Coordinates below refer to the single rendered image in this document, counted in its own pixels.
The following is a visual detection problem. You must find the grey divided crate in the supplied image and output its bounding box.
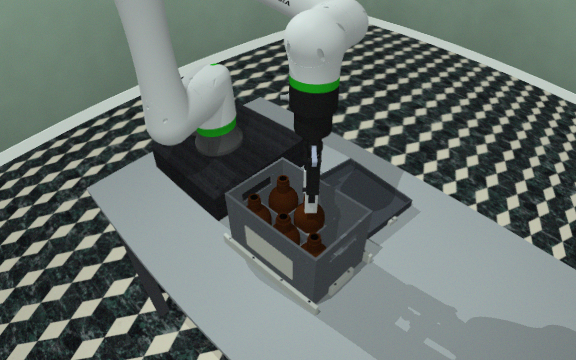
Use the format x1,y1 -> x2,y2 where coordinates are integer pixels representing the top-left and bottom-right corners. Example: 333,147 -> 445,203
229,164 -> 373,304

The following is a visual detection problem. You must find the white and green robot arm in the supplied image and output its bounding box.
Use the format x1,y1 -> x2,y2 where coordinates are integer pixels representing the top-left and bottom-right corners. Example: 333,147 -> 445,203
114,0 -> 368,156

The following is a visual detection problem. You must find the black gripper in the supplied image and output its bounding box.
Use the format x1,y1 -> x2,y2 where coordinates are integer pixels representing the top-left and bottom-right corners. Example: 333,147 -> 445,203
294,113 -> 333,213

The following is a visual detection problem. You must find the brown glass bottle with white label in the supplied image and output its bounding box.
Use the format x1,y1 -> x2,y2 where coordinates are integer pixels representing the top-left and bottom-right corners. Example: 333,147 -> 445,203
273,212 -> 300,246

